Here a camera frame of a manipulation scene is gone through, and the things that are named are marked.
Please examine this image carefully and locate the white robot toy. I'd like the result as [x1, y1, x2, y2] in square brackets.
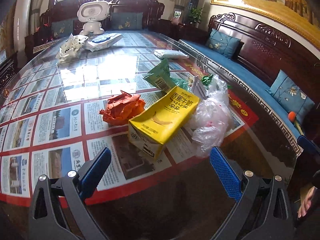
[77, 1, 110, 36]

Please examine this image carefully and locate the white air conditioner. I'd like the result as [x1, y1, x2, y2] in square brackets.
[13, 0, 31, 52]

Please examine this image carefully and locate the yellow carton box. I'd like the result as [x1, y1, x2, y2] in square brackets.
[128, 86, 200, 160]

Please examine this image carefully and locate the grey white carton box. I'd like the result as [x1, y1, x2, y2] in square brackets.
[191, 76, 208, 100]

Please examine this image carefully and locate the teal embroidered cushion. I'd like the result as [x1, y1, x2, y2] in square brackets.
[206, 29, 240, 59]
[266, 70, 315, 124]

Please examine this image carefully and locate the clear plastic bag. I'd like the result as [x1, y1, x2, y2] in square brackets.
[189, 75, 234, 158]

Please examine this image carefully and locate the green snack bag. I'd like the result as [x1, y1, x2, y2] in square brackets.
[143, 59, 176, 93]

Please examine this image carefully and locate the potted green plant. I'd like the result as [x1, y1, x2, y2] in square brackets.
[188, 8, 203, 27]

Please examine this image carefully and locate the green wrapper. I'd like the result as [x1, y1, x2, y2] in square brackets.
[201, 74, 213, 87]

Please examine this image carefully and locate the carved wooden back sofa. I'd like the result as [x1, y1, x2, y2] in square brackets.
[24, 0, 165, 59]

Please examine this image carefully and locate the teal cushion on back sofa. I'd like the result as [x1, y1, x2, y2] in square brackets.
[111, 12, 143, 30]

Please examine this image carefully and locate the white wet wipes pack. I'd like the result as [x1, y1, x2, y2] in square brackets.
[84, 33, 123, 52]

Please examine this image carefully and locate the gold framed painting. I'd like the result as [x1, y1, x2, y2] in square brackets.
[210, 0, 319, 48]

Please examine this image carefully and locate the white patterned snack bag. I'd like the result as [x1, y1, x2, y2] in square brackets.
[55, 34, 88, 63]

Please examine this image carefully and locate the person right hand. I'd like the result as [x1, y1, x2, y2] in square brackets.
[297, 186, 318, 218]

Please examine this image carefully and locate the blue bench seat cushion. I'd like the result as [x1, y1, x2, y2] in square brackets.
[180, 40, 300, 138]

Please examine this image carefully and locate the carved wooden sofa bench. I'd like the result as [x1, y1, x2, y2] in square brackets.
[177, 12, 319, 154]

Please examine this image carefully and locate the white remote control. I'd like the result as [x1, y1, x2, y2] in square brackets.
[153, 49, 189, 60]

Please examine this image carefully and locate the orange paper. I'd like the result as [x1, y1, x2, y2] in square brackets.
[99, 90, 145, 126]

